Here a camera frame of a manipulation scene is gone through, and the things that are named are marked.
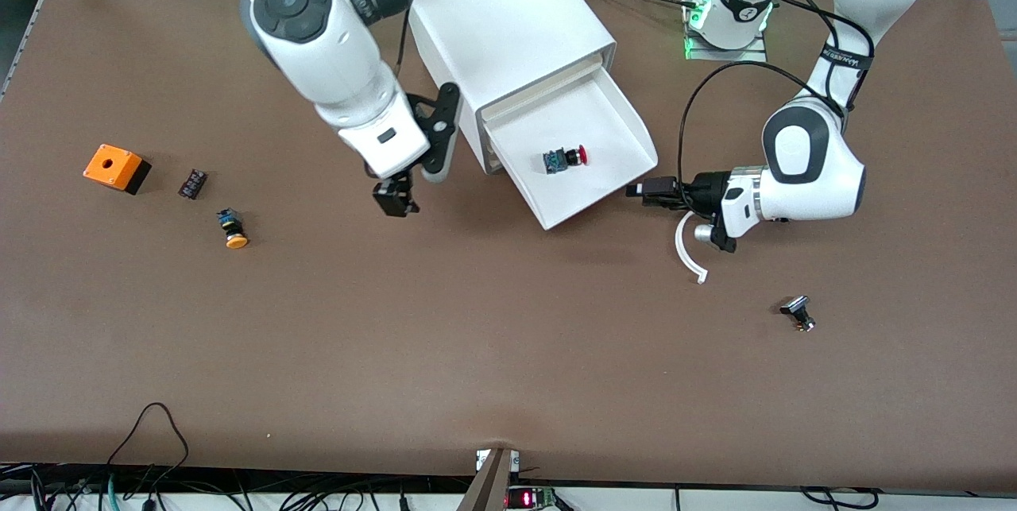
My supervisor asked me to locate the yellow push button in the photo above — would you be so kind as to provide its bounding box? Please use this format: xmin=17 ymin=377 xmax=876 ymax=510
xmin=217 ymin=208 xmax=249 ymax=250

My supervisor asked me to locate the white pull-out drawer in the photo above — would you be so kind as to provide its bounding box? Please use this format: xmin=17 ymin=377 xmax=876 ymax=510
xmin=481 ymin=66 xmax=659 ymax=231

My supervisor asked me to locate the tangled black cable bundle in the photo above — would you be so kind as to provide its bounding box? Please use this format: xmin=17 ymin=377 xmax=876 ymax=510
xmin=0 ymin=462 xmax=446 ymax=511

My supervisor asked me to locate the orange button box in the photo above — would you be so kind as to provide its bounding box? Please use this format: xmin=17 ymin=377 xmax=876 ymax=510
xmin=83 ymin=145 xmax=153 ymax=195

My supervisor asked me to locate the device with red display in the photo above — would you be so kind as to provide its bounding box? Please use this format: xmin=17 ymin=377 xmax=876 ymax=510
xmin=505 ymin=486 xmax=561 ymax=511

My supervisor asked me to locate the black looped cable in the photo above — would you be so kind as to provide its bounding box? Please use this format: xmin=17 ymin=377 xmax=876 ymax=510
xmin=106 ymin=402 xmax=191 ymax=488

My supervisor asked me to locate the white closed drawer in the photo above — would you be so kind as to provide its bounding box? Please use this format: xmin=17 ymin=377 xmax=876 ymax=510
xmin=475 ymin=52 xmax=606 ymax=119

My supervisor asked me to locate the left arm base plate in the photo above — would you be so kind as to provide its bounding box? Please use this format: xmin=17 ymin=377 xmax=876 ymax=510
xmin=683 ymin=0 xmax=769 ymax=63

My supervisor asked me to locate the white curved plastic clip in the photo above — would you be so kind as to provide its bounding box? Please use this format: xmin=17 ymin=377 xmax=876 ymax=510
xmin=675 ymin=211 xmax=710 ymax=285

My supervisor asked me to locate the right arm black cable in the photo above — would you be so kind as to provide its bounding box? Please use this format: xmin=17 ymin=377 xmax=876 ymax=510
xmin=395 ymin=9 xmax=412 ymax=79

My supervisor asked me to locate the white drawer cabinet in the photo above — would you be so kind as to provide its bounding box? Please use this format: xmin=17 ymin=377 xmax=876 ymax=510
xmin=405 ymin=0 xmax=617 ymax=175

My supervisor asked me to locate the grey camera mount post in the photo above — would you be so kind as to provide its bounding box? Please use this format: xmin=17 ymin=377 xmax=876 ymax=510
xmin=457 ymin=447 xmax=521 ymax=511

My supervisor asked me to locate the black-capped switch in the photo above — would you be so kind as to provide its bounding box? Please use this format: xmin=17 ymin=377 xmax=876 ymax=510
xmin=779 ymin=296 xmax=817 ymax=333

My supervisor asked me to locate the red push button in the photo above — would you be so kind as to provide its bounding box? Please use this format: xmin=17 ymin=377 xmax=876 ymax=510
xmin=543 ymin=145 xmax=590 ymax=176

